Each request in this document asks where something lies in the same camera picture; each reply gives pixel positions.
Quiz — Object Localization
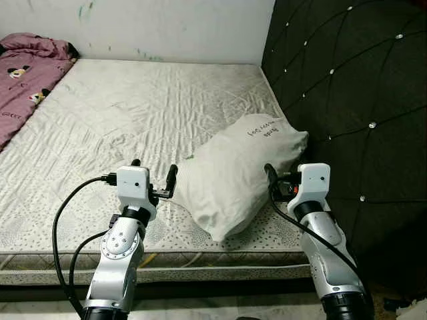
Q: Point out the white pillow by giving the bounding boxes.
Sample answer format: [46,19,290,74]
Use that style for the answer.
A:
[173,113,310,242]

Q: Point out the white quilted mattress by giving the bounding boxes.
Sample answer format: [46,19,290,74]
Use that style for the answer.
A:
[0,59,314,286]

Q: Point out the black tufted headboard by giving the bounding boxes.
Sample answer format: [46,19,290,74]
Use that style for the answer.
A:
[262,0,427,294]

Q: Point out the purple cartoon print blanket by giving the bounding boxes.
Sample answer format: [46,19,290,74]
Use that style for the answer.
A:
[0,33,79,151]

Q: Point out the crumpled white tissue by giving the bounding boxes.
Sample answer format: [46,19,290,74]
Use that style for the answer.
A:
[387,297,427,320]

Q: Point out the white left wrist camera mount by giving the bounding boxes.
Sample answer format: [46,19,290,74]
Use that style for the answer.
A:
[117,165,159,221]

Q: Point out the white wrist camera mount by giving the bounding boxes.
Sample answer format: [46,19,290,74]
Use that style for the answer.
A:
[288,163,331,217]
[117,165,159,221]

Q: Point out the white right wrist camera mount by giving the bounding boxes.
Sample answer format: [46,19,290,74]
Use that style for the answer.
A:
[288,163,331,217]

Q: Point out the long black left arm cable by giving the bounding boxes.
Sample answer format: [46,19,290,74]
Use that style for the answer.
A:
[52,175,121,314]

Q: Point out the short black left arm cable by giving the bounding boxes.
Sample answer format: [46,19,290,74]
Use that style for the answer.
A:
[69,230,111,294]

